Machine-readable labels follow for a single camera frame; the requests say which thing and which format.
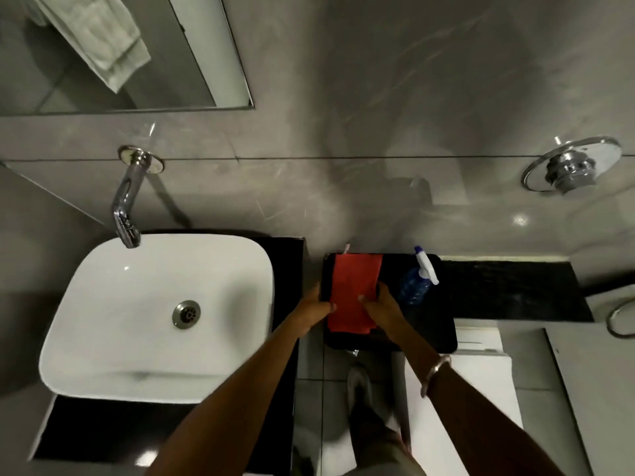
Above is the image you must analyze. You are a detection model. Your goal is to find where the person's right hand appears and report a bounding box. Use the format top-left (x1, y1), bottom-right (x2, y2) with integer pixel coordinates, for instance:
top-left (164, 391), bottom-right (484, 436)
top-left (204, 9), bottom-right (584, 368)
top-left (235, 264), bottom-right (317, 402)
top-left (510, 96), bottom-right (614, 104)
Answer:
top-left (358, 281), bottom-right (414, 345)

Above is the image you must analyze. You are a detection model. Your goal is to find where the person's trouser leg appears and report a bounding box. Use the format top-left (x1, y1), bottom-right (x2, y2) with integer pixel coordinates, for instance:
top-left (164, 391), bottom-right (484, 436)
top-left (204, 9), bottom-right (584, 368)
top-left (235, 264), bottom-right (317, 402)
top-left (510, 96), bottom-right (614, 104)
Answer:
top-left (347, 406), bottom-right (413, 476)

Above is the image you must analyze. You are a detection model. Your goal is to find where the chrome sink drain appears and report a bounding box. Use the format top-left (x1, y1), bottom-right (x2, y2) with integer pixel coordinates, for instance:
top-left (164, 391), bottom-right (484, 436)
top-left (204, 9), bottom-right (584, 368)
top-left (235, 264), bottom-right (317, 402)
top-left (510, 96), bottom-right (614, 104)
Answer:
top-left (172, 300), bottom-right (202, 330)

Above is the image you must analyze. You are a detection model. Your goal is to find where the chrome ring holder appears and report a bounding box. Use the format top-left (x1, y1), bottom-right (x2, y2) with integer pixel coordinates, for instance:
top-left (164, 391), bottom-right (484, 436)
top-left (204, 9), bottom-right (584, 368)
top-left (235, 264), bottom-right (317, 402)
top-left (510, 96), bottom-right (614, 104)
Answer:
top-left (606, 297), bottom-right (635, 339)

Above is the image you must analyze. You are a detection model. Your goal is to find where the wall mirror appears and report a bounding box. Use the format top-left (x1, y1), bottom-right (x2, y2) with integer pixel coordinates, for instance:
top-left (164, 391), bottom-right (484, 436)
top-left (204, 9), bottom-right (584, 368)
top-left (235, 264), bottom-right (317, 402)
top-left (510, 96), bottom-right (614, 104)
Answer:
top-left (0, 0), bottom-right (255, 117)

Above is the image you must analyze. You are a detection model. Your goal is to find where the white sink basin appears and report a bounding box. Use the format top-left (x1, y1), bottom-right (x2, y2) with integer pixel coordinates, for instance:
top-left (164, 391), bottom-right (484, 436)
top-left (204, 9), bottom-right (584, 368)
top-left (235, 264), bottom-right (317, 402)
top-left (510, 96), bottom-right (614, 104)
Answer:
top-left (38, 233), bottom-right (275, 405)

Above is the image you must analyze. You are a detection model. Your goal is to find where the white toilet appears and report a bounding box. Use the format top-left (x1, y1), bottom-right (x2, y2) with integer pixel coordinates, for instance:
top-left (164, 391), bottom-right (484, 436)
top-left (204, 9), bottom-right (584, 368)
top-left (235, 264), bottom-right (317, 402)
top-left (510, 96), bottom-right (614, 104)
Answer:
top-left (403, 325), bottom-right (525, 476)

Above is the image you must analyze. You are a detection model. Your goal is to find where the chrome wall faucet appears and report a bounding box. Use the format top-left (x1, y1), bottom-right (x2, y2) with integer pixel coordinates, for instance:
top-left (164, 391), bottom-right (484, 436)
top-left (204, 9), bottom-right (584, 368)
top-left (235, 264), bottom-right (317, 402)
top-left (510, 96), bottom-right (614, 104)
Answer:
top-left (111, 145), bottom-right (166, 250)

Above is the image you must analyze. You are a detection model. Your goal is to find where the blue spray bottle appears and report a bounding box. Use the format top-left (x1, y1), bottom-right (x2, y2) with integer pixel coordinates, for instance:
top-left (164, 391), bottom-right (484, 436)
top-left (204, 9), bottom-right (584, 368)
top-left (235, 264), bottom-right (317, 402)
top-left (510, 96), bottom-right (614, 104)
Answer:
top-left (398, 246), bottom-right (440, 307)

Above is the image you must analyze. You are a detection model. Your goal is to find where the person's right forearm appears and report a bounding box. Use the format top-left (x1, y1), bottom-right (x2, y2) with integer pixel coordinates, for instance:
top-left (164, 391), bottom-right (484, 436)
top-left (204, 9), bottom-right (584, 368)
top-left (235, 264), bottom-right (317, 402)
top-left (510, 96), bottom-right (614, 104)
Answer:
top-left (394, 330), bottom-right (567, 476)

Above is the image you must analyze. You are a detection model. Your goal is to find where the black stone ledge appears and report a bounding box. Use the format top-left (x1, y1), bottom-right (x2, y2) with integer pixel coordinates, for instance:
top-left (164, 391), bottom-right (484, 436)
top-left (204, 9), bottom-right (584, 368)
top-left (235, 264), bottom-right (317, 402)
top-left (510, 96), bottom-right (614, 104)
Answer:
top-left (439, 260), bottom-right (595, 323)

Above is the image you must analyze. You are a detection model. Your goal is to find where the person's left forearm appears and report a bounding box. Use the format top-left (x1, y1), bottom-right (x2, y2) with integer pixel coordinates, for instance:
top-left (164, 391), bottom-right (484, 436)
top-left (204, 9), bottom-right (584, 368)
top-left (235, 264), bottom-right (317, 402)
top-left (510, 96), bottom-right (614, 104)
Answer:
top-left (158, 318), bottom-right (304, 476)

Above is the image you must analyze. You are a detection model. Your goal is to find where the chrome flush valve plate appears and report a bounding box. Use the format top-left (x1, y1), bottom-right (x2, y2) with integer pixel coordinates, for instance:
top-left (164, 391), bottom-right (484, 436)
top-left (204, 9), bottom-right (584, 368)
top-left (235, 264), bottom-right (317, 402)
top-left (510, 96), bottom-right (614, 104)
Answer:
top-left (520, 136), bottom-right (624, 195)

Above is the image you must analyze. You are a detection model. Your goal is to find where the person's left hand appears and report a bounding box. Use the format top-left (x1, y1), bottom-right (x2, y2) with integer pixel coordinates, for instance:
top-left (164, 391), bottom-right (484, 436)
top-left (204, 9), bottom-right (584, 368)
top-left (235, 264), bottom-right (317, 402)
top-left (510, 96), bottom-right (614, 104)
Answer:
top-left (290, 284), bottom-right (337, 338)

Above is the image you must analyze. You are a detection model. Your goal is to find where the red cloth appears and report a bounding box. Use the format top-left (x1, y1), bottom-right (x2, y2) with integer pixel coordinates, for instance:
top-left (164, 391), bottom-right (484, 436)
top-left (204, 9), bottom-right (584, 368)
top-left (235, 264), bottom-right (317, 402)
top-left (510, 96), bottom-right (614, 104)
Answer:
top-left (327, 253), bottom-right (384, 336)

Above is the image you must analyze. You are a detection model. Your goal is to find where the white partition panel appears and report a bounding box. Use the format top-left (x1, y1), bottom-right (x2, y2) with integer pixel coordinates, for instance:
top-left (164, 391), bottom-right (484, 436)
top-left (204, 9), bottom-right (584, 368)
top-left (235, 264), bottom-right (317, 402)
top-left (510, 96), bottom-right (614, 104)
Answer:
top-left (544, 322), bottom-right (635, 476)

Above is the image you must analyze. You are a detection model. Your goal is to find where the grey shoe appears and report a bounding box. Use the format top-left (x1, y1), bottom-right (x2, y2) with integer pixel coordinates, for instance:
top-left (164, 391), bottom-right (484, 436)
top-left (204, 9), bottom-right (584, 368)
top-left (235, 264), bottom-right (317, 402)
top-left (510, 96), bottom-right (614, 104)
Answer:
top-left (347, 364), bottom-right (374, 418)

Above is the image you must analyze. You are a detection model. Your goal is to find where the black plastic tray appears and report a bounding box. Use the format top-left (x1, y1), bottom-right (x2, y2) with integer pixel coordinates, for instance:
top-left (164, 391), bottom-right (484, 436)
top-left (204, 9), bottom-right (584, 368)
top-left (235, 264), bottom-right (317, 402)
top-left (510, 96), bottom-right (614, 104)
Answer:
top-left (320, 252), bottom-right (458, 354)

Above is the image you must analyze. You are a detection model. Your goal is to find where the silver bracelet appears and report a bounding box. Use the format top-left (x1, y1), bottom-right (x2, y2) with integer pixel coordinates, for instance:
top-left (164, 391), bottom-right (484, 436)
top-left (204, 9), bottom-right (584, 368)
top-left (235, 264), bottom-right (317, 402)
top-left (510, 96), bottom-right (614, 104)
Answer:
top-left (420, 355), bottom-right (452, 399)

